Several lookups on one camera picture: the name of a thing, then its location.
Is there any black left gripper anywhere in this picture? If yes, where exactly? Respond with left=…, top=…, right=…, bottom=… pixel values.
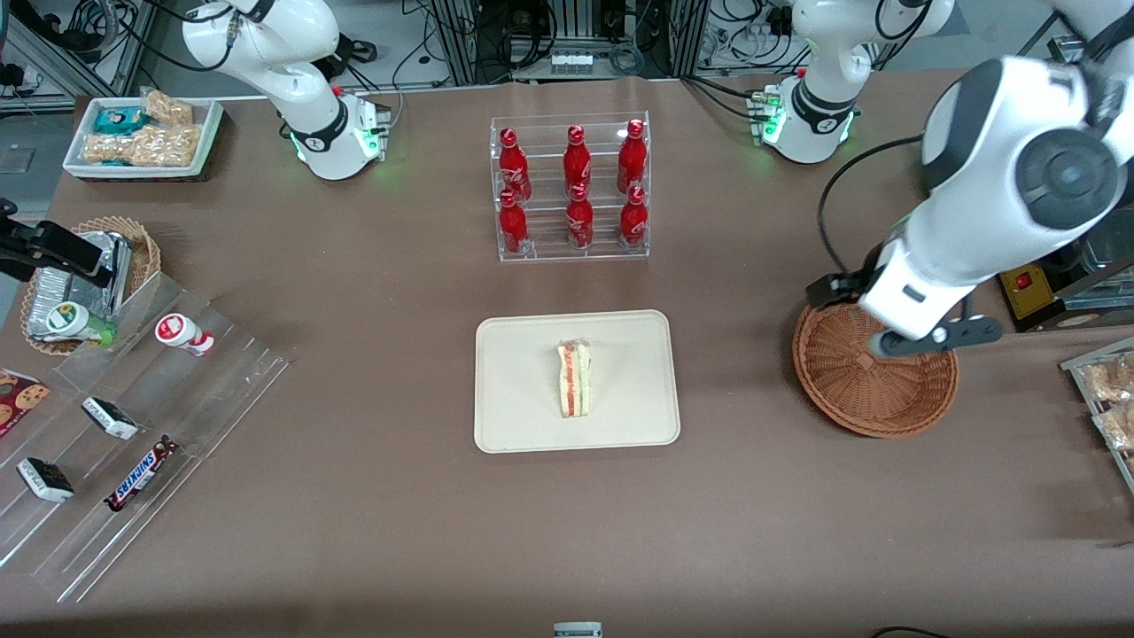
left=805, top=264, right=885, bottom=308

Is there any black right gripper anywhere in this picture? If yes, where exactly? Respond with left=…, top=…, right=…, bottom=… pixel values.
left=0, top=198, right=113, bottom=289

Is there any triangular sandwich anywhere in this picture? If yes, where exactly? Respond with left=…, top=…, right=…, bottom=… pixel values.
left=555, top=338, right=594, bottom=419

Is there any light wicker basket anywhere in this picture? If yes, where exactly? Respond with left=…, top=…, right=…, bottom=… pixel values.
left=19, top=216, right=163, bottom=357

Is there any brown wicker basket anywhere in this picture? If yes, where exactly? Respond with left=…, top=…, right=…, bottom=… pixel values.
left=791, top=300, right=960, bottom=440

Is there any white snack tray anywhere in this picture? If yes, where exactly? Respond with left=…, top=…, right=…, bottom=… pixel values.
left=62, top=95, right=224, bottom=183

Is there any grey tray with pastries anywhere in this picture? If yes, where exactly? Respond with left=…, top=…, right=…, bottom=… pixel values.
left=1060, top=336, right=1134, bottom=494

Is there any beige plastic tray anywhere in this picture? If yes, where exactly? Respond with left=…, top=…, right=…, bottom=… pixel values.
left=474, top=308, right=682, bottom=455

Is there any silver foil wrapped package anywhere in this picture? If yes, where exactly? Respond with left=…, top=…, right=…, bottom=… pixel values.
left=24, top=231, right=135, bottom=343

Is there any green white yogurt bottle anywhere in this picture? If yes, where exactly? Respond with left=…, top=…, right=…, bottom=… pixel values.
left=45, top=300, right=119, bottom=347

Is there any large rice cracker pack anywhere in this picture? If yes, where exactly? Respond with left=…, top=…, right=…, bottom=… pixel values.
left=82, top=123, right=204, bottom=168

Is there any red white yogurt bottle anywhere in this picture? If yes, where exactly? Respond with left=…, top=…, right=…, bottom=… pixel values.
left=154, top=312, right=216, bottom=358

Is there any teal snack packet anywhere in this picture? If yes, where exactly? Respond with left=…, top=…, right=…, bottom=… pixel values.
left=92, top=105, right=150, bottom=136

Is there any chocolate chip cookie pack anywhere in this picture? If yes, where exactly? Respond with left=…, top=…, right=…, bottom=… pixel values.
left=0, top=367, right=52, bottom=440

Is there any black white snack bar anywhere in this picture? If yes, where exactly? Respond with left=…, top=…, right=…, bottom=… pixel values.
left=17, top=456, right=76, bottom=504
left=81, top=395, right=141, bottom=442

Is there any small rice cracker pack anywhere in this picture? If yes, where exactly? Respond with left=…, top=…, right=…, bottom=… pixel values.
left=140, top=87, right=195, bottom=128

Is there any clear acrylic stepped display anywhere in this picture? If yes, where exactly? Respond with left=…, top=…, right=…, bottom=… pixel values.
left=0, top=269, right=292, bottom=605

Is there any red cola bottle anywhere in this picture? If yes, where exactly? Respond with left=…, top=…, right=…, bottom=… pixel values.
left=498, top=128, right=533, bottom=204
left=617, top=119, right=649, bottom=195
left=618, top=185, right=649, bottom=248
left=563, top=125, right=594, bottom=198
left=497, top=189, right=531, bottom=257
left=565, top=183, right=595, bottom=251

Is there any black box appliance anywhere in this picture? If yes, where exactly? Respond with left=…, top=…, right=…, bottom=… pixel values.
left=998, top=34, right=1134, bottom=334

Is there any snickers chocolate bar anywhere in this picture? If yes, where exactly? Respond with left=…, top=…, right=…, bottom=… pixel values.
left=104, top=435, right=181, bottom=514

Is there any clear acrylic bottle rack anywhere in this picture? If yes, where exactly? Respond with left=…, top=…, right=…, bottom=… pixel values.
left=489, top=111, right=652, bottom=263

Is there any wrapped pastry pack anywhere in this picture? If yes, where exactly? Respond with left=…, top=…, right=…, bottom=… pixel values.
left=1092, top=403, right=1134, bottom=455
left=1083, top=353, right=1134, bottom=406

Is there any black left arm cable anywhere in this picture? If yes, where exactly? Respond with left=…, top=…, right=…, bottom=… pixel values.
left=816, top=133, right=928, bottom=277

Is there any aluminium frame equipment rack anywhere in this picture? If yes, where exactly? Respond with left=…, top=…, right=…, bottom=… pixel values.
left=428, top=0, right=711, bottom=87

